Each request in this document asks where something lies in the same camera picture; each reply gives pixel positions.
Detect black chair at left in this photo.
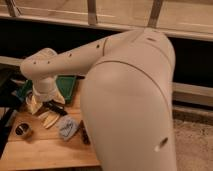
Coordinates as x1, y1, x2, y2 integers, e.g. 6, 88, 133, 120
0, 69, 21, 157

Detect blue grey towel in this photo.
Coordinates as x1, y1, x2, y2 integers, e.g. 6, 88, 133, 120
57, 115, 79, 141

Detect pale banana slices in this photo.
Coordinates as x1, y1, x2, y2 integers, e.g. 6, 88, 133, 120
38, 111, 60, 129

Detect small metal cup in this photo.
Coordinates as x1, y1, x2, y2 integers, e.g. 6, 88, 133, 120
15, 123, 33, 139

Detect green plastic tray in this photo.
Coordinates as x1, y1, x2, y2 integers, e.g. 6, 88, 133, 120
16, 76, 77, 104

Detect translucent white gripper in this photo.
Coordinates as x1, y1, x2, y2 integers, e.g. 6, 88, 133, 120
26, 76, 65, 114

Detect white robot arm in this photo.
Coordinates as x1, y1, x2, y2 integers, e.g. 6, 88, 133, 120
20, 28, 177, 171

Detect bunch of dark grapes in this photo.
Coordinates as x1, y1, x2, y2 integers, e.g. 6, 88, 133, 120
79, 120, 90, 145

